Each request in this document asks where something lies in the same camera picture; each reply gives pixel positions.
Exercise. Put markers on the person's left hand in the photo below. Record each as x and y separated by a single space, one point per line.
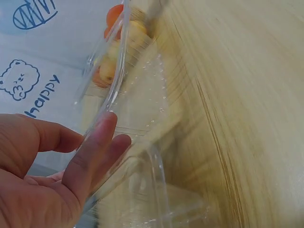
35 197

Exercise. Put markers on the pile of small round fruits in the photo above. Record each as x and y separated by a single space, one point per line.
111 52

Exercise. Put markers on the clear plastic clamshell box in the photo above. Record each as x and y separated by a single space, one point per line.
140 114

